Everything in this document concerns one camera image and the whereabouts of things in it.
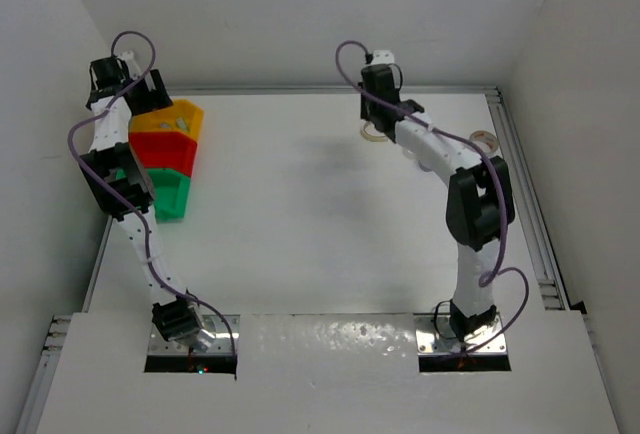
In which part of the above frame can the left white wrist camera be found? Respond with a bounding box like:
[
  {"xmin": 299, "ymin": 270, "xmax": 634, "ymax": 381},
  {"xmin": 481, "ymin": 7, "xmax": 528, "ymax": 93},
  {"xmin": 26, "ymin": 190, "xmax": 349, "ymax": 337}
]
[{"xmin": 118, "ymin": 50, "xmax": 140, "ymax": 76}]

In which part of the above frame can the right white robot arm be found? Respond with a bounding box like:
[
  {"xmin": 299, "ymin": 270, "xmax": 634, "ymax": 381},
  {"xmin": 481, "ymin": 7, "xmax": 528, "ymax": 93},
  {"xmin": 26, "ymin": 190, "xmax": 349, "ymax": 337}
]
[{"xmin": 359, "ymin": 64, "xmax": 515, "ymax": 341}]

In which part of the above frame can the right aluminium frame rail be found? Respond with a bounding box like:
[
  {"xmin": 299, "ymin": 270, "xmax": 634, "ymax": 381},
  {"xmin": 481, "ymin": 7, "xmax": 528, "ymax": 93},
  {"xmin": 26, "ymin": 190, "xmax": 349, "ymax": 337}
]
[{"xmin": 485, "ymin": 88, "xmax": 570, "ymax": 311}]

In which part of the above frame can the yellow plastic bin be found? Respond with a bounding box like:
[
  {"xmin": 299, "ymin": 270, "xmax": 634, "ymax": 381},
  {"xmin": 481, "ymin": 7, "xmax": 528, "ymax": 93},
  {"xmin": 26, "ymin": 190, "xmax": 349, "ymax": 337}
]
[{"xmin": 129, "ymin": 99, "xmax": 204, "ymax": 141}]

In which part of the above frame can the metal base plate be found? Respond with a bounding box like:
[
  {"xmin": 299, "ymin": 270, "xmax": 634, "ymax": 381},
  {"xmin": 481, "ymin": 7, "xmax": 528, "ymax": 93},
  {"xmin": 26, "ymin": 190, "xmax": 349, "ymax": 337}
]
[
  {"xmin": 414, "ymin": 312, "xmax": 508, "ymax": 356},
  {"xmin": 147, "ymin": 314, "xmax": 240, "ymax": 357}
]

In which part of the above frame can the red plastic bin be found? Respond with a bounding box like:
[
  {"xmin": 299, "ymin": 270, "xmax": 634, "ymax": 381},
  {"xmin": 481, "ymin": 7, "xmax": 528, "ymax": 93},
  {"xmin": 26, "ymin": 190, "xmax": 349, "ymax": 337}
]
[{"xmin": 129, "ymin": 131, "xmax": 198, "ymax": 177}]

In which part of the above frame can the back aluminium frame rail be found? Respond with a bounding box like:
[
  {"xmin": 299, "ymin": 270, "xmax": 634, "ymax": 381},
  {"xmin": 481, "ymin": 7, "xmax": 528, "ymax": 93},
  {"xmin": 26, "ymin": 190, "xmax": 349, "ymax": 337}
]
[{"xmin": 167, "ymin": 85, "xmax": 499, "ymax": 96}]

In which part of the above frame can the aluminium frame rail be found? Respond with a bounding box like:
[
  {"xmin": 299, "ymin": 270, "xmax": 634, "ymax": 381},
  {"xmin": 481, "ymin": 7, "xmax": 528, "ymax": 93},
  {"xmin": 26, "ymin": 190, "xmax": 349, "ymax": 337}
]
[
  {"xmin": 15, "ymin": 315, "xmax": 71, "ymax": 434},
  {"xmin": 167, "ymin": 85, "xmax": 499, "ymax": 96},
  {"xmin": 485, "ymin": 88, "xmax": 570, "ymax": 311}
]

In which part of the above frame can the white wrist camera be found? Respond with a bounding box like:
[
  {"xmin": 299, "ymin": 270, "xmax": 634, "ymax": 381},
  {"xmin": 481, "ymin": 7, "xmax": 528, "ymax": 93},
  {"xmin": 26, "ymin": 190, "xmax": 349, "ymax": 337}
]
[
  {"xmin": 118, "ymin": 50, "xmax": 140, "ymax": 76},
  {"xmin": 366, "ymin": 49, "xmax": 396, "ymax": 66}
]

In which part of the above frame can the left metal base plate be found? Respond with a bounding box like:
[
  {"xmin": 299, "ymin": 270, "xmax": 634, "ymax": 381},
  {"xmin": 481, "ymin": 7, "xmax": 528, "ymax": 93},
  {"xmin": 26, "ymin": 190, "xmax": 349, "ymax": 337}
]
[{"xmin": 147, "ymin": 314, "xmax": 240, "ymax": 357}]

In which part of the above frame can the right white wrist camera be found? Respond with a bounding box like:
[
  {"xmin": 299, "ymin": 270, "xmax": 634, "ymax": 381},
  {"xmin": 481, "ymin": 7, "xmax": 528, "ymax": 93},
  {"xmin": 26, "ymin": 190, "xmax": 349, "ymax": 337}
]
[{"xmin": 366, "ymin": 49, "xmax": 396, "ymax": 66}]

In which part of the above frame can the beige tape roll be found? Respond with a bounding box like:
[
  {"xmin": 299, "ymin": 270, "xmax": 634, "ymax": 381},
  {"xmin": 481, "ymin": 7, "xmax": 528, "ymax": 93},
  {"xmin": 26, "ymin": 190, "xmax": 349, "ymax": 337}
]
[{"xmin": 360, "ymin": 121, "xmax": 387, "ymax": 143}]

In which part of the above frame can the left aluminium frame rail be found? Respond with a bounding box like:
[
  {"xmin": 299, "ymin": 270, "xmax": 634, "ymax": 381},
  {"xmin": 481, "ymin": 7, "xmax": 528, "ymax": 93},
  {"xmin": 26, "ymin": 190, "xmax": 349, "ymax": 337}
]
[{"xmin": 15, "ymin": 315, "xmax": 71, "ymax": 434}]

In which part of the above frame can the green plastic bin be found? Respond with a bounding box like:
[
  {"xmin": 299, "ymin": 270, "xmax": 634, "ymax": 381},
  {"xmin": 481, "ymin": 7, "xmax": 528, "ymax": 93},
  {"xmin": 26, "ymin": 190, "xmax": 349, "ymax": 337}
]
[{"xmin": 147, "ymin": 168, "xmax": 191, "ymax": 222}]

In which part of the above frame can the grey tape roll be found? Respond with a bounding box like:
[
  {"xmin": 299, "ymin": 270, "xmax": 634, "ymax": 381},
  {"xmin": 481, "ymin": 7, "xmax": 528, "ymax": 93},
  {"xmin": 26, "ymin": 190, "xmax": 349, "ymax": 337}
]
[{"xmin": 469, "ymin": 130, "xmax": 500, "ymax": 156}]

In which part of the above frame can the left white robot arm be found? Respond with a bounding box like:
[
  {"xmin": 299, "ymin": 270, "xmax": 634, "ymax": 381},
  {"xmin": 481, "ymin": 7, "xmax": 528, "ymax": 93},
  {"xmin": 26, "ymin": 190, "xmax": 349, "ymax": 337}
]
[{"xmin": 80, "ymin": 54, "xmax": 204, "ymax": 350}]

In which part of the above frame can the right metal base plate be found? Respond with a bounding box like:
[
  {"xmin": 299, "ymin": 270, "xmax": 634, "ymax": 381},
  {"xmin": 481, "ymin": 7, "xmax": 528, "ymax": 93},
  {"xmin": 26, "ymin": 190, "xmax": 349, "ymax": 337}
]
[{"xmin": 414, "ymin": 312, "xmax": 508, "ymax": 356}]

